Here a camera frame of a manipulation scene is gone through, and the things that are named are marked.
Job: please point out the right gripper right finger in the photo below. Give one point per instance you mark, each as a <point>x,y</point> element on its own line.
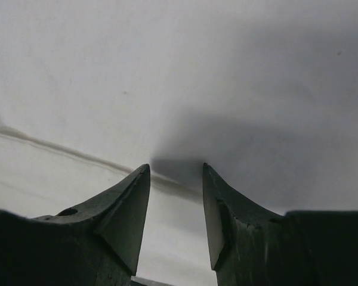
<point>250,245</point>

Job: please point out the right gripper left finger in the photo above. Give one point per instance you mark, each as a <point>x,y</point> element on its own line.
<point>96,242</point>

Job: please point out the cream white t shirt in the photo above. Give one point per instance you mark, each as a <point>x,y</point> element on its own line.
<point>266,92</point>

